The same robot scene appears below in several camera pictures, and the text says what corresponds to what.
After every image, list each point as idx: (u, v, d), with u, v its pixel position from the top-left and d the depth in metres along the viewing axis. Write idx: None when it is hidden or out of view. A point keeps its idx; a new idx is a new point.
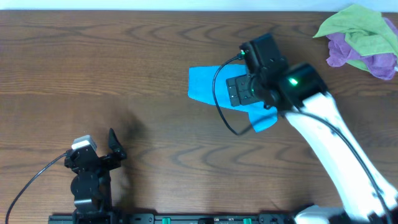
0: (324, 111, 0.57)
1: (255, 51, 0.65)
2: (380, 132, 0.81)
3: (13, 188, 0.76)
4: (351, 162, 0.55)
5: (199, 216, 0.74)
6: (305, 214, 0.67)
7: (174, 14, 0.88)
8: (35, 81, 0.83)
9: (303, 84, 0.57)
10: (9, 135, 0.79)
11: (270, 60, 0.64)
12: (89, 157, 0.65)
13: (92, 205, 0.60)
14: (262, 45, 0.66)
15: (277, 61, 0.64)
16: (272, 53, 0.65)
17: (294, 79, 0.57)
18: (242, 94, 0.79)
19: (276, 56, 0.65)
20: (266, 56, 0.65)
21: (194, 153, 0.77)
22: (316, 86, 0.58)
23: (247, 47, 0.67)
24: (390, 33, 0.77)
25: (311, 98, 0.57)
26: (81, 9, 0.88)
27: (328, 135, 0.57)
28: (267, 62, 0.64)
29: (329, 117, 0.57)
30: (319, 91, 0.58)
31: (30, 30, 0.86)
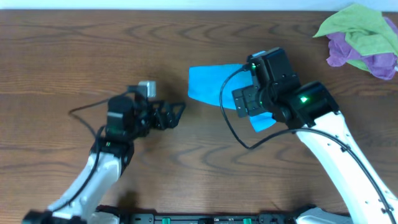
0: (334, 129, 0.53)
1: (266, 65, 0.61)
2: (381, 132, 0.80)
3: (14, 188, 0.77)
4: (360, 180, 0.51)
5: (199, 216, 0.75)
6: (308, 218, 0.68)
7: (173, 13, 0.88)
8: (35, 82, 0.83)
9: (315, 104, 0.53)
10: (9, 136, 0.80)
11: (281, 76, 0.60)
12: (143, 91, 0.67)
13: (122, 121, 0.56)
14: (273, 59, 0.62)
15: (288, 78, 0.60)
16: (284, 69, 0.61)
17: (305, 97, 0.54)
18: (250, 106, 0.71)
19: (287, 72, 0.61)
20: (277, 71, 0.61)
21: (194, 153, 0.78)
22: (324, 106, 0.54)
23: (259, 61, 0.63)
24: (390, 32, 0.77)
25: (323, 116, 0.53)
26: (79, 9, 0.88)
27: (337, 153, 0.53)
28: (278, 79, 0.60)
29: (338, 134, 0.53)
30: (329, 109, 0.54)
31: (28, 30, 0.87)
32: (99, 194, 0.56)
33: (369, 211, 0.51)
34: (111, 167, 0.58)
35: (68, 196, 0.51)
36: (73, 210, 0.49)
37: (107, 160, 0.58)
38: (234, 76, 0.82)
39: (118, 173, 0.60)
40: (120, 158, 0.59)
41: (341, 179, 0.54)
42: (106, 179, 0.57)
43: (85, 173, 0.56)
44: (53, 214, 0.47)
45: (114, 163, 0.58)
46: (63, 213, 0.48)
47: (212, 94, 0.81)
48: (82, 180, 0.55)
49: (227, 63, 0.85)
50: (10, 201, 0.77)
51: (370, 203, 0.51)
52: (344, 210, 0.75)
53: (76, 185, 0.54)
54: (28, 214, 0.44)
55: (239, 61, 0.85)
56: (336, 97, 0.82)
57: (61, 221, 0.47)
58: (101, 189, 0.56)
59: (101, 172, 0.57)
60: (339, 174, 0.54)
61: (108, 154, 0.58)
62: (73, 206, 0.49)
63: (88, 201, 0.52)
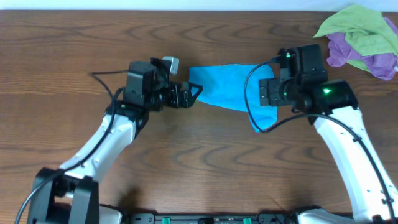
0: (351, 121, 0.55)
1: (300, 56, 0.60)
2: (384, 131, 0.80)
3: (12, 188, 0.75)
4: (367, 169, 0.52)
5: (199, 216, 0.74)
6: (308, 214, 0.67)
7: (173, 14, 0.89)
8: (35, 82, 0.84)
9: (337, 98, 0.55)
10: (8, 136, 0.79)
11: (311, 68, 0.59)
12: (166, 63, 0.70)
13: (140, 83, 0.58)
14: (307, 51, 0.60)
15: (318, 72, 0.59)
16: (316, 62, 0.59)
17: (328, 89, 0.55)
18: (273, 97, 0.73)
19: (318, 66, 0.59)
20: (310, 64, 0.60)
21: (194, 153, 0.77)
22: (344, 102, 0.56)
23: (295, 51, 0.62)
24: (390, 33, 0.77)
25: (343, 108, 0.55)
26: (80, 9, 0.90)
27: (349, 142, 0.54)
28: (307, 71, 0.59)
29: (354, 126, 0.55)
30: (349, 104, 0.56)
31: (30, 30, 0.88)
32: (112, 156, 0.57)
33: (369, 200, 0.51)
34: (124, 130, 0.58)
35: (81, 155, 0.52)
36: (84, 170, 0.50)
37: (121, 123, 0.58)
38: (234, 76, 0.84)
39: (131, 136, 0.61)
40: (134, 121, 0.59)
41: (347, 168, 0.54)
42: (119, 142, 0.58)
43: (99, 134, 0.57)
44: (64, 173, 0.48)
45: (128, 127, 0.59)
46: (75, 172, 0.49)
47: (212, 95, 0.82)
48: (96, 140, 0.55)
49: (227, 63, 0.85)
50: (8, 201, 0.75)
51: (372, 193, 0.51)
52: (346, 210, 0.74)
53: (89, 145, 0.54)
54: (42, 172, 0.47)
55: (239, 61, 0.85)
56: None
57: (74, 178, 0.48)
58: (113, 151, 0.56)
59: (115, 134, 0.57)
60: (346, 162, 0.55)
61: (123, 116, 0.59)
62: (86, 167, 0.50)
63: (101, 163, 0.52)
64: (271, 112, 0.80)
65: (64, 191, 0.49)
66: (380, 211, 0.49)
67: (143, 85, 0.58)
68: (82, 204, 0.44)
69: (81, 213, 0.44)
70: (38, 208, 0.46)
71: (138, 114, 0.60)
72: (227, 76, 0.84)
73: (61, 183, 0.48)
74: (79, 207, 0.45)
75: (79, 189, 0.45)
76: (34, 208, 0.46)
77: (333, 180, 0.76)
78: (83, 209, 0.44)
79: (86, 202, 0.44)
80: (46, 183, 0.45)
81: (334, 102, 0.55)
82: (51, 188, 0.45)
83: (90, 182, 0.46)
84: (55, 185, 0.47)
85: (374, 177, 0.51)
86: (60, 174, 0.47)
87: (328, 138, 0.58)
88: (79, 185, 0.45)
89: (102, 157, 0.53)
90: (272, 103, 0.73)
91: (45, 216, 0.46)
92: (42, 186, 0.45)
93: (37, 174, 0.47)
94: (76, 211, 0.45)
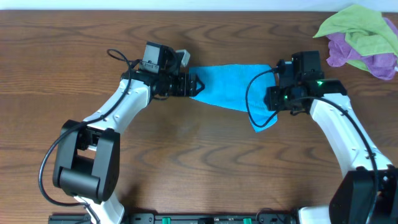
0: (339, 101, 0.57)
1: (301, 60, 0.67)
2: (386, 130, 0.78)
3: (12, 188, 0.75)
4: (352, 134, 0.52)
5: (199, 216, 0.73)
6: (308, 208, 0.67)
7: (173, 14, 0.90)
8: (36, 81, 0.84)
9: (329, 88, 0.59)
10: (8, 135, 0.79)
11: (310, 70, 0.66)
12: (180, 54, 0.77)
13: (157, 53, 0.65)
14: (309, 56, 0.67)
15: (315, 73, 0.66)
16: (315, 65, 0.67)
17: (319, 81, 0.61)
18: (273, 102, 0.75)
19: (317, 68, 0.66)
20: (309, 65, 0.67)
21: (194, 153, 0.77)
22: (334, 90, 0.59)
23: (297, 56, 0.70)
24: (390, 33, 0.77)
25: (334, 94, 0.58)
26: (81, 10, 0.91)
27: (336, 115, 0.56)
28: (306, 70, 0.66)
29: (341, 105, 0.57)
30: (339, 91, 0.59)
31: (30, 30, 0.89)
32: (129, 116, 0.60)
33: (354, 157, 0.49)
34: (140, 93, 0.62)
35: (102, 111, 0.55)
36: (107, 124, 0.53)
37: (137, 86, 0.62)
38: (234, 76, 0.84)
39: (147, 99, 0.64)
40: (149, 86, 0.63)
41: (336, 137, 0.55)
42: (135, 103, 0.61)
43: (117, 94, 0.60)
44: (87, 126, 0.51)
45: (143, 90, 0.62)
46: (97, 125, 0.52)
47: (212, 95, 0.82)
48: (115, 99, 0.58)
49: (227, 63, 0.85)
50: (7, 201, 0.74)
51: (357, 152, 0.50)
52: None
53: (109, 104, 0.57)
54: (67, 124, 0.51)
55: (239, 61, 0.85)
56: None
57: (97, 130, 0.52)
58: (130, 112, 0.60)
59: (132, 96, 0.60)
60: (334, 133, 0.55)
61: (138, 81, 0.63)
62: (107, 121, 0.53)
63: (120, 120, 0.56)
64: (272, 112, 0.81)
65: (87, 144, 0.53)
66: (365, 165, 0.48)
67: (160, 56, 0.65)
68: (106, 153, 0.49)
69: (104, 160, 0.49)
70: (64, 158, 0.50)
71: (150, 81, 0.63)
72: (227, 76, 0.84)
73: (84, 135, 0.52)
74: (103, 155, 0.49)
75: (104, 139, 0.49)
76: (60, 157, 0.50)
77: (333, 181, 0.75)
78: (106, 156, 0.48)
79: (109, 150, 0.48)
80: (71, 132, 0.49)
81: (329, 90, 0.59)
82: (76, 137, 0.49)
83: (113, 134, 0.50)
84: (80, 137, 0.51)
85: (359, 140, 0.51)
86: (84, 126, 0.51)
87: (320, 117, 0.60)
88: (102, 135, 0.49)
89: (122, 114, 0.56)
90: (272, 108, 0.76)
91: (70, 165, 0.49)
92: (68, 135, 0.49)
93: (62, 126, 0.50)
94: (100, 158, 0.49)
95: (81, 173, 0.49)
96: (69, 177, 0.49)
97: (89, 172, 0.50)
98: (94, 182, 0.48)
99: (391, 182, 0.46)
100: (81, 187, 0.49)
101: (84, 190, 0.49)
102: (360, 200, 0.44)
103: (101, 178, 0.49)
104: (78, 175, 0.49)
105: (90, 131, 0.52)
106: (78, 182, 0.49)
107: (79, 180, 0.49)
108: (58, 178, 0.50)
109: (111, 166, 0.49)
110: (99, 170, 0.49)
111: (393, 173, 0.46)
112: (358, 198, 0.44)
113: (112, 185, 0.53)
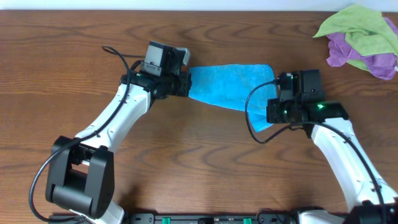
0: (341, 127, 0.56)
1: (301, 79, 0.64)
2: (386, 130, 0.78)
3: (12, 188, 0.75)
4: (357, 164, 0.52)
5: (199, 216, 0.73)
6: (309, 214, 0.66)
7: (173, 14, 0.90)
8: (36, 81, 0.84)
9: (329, 112, 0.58)
10: (8, 135, 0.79)
11: (311, 90, 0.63)
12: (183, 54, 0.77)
13: (161, 55, 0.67)
14: (310, 74, 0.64)
15: (316, 94, 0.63)
16: (316, 84, 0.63)
17: (321, 104, 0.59)
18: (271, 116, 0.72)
19: (318, 88, 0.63)
20: (309, 86, 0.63)
21: (194, 153, 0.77)
22: (334, 113, 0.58)
23: (296, 73, 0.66)
24: (390, 33, 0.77)
25: (334, 117, 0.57)
26: (80, 10, 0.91)
27: (339, 143, 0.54)
28: (306, 91, 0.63)
29: (343, 130, 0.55)
30: (340, 114, 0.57)
31: (30, 30, 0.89)
32: (127, 126, 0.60)
33: (360, 190, 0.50)
34: (139, 100, 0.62)
35: (96, 126, 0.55)
36: (101, 140, 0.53)
37: (135, 93, 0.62)
38: (234, 76, 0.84)
39: (147, 106, 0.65)
40: (149, 92, 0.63)
41: (341, 167, 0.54)
42: (133, 112, 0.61)
43: (114, 102, 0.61)
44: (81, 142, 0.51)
45: (143, 98, 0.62)
46: (91, 142, 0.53)
47: (212, 95, 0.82)
48: (112, 109, 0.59)
49: (227, 63, 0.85)
50: (7, 201, 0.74)
51: (363, 184, 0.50)
52: (344, 210, 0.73)
53: (104, 116, 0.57)
54: (59, 140, 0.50)
55: (239, 61, 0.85)
56: (336, 97, 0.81)
57: (90, 148, 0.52)
58: (127, 121, 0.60)
59: (130, 104, 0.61)
60: (339, 162, 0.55)
61: (137, 86, 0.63)
62: (101, 137, 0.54)
63: (115, 134, 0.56)
64: None
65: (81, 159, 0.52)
66: (370, 198, 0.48)
67: (162, 58, 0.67)
68: (97, 175, 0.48)
69: (97, 182, 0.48)
70: (55, 174, 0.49)
71: (150, 87, 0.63)
72: (227, 76, 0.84)
73: (78, 152, 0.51)
74: (96, 178, 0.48)
75: (96, 158, 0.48)
76: (52, 172, 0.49)
77: (333, 181, 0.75)
78: (99, 179, 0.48)
79: (102, 172, 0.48)
80: (63, 150, 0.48)
81: (329, 114, 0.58)
82: (68, 155, 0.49)
83: (106, 152, 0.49)
84: (73, 152, 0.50)
85: (364, 172, 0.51)
86: (76, 144, 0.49)
87: (324, 144, 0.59)
88: (96, 155, 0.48)
89: (117, 128, 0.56)
90: (270, 121, 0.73)
91: (63, 182, 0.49)
92: (60, 153, 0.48)
93: (55, 142, 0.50)
94: (93, 181, 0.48)
95: (74, 188, 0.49)
96: (63, 193, 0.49)
97: (83, 187, 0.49)
98: (86, 199, 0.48)
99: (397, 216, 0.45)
100: (74, 203, 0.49)
101: (78, 206, 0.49)
102: None
103: (94, 197, 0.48)
104: (69, 190, 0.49)
105: (83, 149, 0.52)
106: (72, 198, 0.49)
107: (73, 195, 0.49)
108: (51, 193, 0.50)
109: (104, 186, 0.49)
110: (90, 190, 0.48)
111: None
112: None
113: (107, 201, 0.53)
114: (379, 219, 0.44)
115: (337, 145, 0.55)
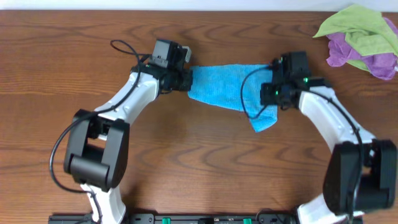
0: (324, 92, 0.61)
1: (290, 59, 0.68)
2: (386, 130, 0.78)
3: (12, 188, 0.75)
4: (337, 116, 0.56)
5: (199, 216, 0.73)
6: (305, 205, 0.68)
7: (173, 14, 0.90)
8: (36, 81, 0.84)
9: (316, 85, 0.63)
10: (8, 136, 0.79)
11: (298, 68, 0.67)
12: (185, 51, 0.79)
13: (168, 49, 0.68)
14: (296, 54, 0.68)
15: (304, 72, 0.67)
16: (303, 63, 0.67)
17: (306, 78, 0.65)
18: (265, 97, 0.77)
19: (305, 66, 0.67)
20: (296, 65, 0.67)
21: (194, 153, 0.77)
22: (321, 85, 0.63)
23: (285, 55, 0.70)
24: (390, 33, 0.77)
25: (319, 89, 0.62)
26: (81, 10, 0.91)
27: (322, 102, 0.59)
28: (295, 68, 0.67)
29: (328, 95, 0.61)
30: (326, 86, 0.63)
31: (30, 30, 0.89)
32: (138, 109, 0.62)
33: (340, 133, 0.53)
34: (150, 86, 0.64)
35: (113, 102, 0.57)
36: (117, 114, 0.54)
37: (147, 79, 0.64)
38: (234, 76, 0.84)
39: (155, 92, 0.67)
40: (158, 80, 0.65)
41: (324, 122, 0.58)
42: (145, 95, 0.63)
43: (127, 86, 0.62)
44: (98, 115, 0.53)
45: (153, 83, 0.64)
46: (108, 115, 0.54)
47: (212, 95, 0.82)
48: (128, 90, 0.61)
49: (227, 63, 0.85)
50: (7, 201, 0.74)
51: (343, 129, 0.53)
52: None
53: (123, 94, 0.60)
54: (79, 113, 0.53)
55: (239, 61, 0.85)
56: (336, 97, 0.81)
57: (107, 121, 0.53)
58: (139, 104, 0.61)
59: (142, 88, 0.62)
60: (323, 119, 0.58)
61: (147, 74, 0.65)
62: (117, 112, 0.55)
63: (130, 111, 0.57)
64: (272, 111, 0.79)
65: (97, 134, 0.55)
66: (350, 139, 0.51)
67: (169, 50, 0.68)
68: (115, 142, 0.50)
69: (114, 150, 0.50)
70: (74, 144, 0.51)
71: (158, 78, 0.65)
72: (227, 76, 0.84)
73: (96, 125, 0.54)
74: (113, 145, 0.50)
75: (114, 129, 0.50)
76: (71, 144, 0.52)
77: None
78: (116, 147, 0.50)
79: (119, 140, 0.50)
80: (82, 122, 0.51)
81: (315, 86, 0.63)
82: (87, 126, 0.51)
83: (122, 124, 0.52)
84: (91, 126, 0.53)
85: (344, 120, 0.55)
86: (94, 116, 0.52)
87: (309, 109, 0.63)
88: (113, 126, 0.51)
89: (132, 106, 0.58)
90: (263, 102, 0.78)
91: (81, 152, 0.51)
92: (79, 124, 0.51)
93: (75, 114, 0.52)
94: (110, 147, 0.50)
95: (92, 160, 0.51)
96: (80, 165, 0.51)
97: (99, 159, 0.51)
98: (103, 169, 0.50)
99: (377, 154, 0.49)
100: (91, 173, 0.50)
101: (94, 177, 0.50)
102: (347, 175, 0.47)
103: (111, 165, 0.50)
104: (87, 162, 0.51)
105: (101, 121, 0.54)
106: (89, 170, 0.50)
107: (91, 167, 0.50)
108: (69, 163, 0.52)
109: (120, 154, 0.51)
110: (108, 158, 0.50)
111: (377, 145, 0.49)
112: (346, 171, 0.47)
113: (120, 173, 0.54)
114: (356, 155, 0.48)
115: (319, 105, 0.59)
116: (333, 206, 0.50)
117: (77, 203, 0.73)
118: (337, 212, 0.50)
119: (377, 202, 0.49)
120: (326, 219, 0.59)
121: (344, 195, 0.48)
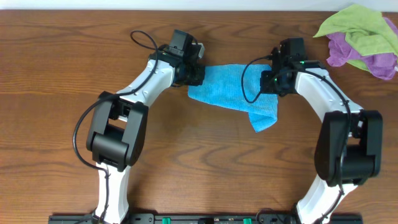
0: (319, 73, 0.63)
1: (287, 45, 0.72)
2: (385, 130, 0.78)
3: (12, 188, 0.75)
4: (331, 92, 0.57)
5: (199, 216, 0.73)
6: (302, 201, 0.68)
7: (173, 14, 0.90)
8: (36, 81, 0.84)
9: (311, 66, 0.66)
10: (8, 136, 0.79)
11: (296, 54, 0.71)
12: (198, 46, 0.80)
13: (184, 41, 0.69)
14: (294, 41, 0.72)
15: (301, 57, 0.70)
16: (301, 50, 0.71)
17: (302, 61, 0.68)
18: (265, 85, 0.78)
19: (301, 53, 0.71)
20: (294, 51, 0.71)
21: (194, 153, 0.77)
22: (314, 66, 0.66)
23: (283, 43, 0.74)
24: (390, 33, 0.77)
25: (315, 70, 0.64)
26: (80, 9, 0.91)
27: (316, 81, 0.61)
28: (292, 55, 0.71)
29: (323, 74, 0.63)
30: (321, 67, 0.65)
31: (30, 30, 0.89)
32: (155, 93, 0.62)
33: (331, 106, 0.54)
34: (166, 73, 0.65)
35: (133, 87, 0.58)
36: (137, 98, 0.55)
37: (164, 66, 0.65)
38: (234, 76, 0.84)
39: (171, 79, 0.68)
40: (174, 67, 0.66)
41: (316, 98, 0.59)
42: (161, 81, 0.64)
43: (145, 73, 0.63)
44: (120, 98, 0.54)
45: (169, 70, 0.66)
46: (129, 98, 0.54)
47: (212, 95, 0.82)
48: (145, 76, 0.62)
49: (227, 63, 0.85)
50: (7, 201, 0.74)
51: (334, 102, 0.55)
52: (344, 210, 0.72)
53: (140, 79, 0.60)
54: (103, 94, 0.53)
55: (239, 61, 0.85)
56: None
57: (128, 103, 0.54)
58: (156, 90, 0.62)
59: (160, 74, 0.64)
60: (315, 95, 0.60)
61: (164, 62, 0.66)
62: (137, 95, 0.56)
63: (148, 96, 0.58)
64: (272, 112, 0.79)
65: (117, 115, 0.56)
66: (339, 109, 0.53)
67: (186, 43, 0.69)
68: (135, 123, 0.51)
69: (134, 130, 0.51)
70: (98, 123, 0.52)
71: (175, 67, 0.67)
72: (227, 76, 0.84)
73: (117, 107, 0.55)
74: (133, 126, 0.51)
75: (134, 111, 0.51)
76: (95, 124, 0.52)
77: None
78: (135, 127, 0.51)
79: (138, 121, 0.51)
80: (105, 101, 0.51)
81: (311, 67, 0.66)
82: (110, 107, 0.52)
83: (142, 106, 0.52)
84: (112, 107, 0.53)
85: (337, 95, 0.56)
86: (116, 98, 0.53)
87: (304, 88, 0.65)
88: (134, 108, 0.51)
89: (150, 91, 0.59)
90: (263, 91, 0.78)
91: (103, 130, 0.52)
92: (102, 104, 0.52)
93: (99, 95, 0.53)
94: (130, 127, 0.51)
95: (111, 139, 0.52)
96: (101, 142, 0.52)
97: (119, 138, 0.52)
98: (123, 147, 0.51)
99: (364, 124, 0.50)
100: (110, 152, 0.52)
101: (114, 155, 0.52)
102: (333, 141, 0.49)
103: (130, 144, 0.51)
104: (108, 140, 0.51)
105: (122, 103, 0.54)
106: (108, 147, 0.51)
107: (111, 146, 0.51)
108: (91, 142, 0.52)
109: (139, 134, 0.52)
110: (127, 137, 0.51)
111: (365, 116, 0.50)
112: (334, 137, 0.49)
113: (138, 153, 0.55)
114: (343, 123, 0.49)
115: (313, 83, 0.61)
116: (323, 175, 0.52)
117: (77, 203, 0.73)
118: (328, 180, 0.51)
119: (365, 170, 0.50)
120: (324, 198, 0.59)
121: (331, 161, 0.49)
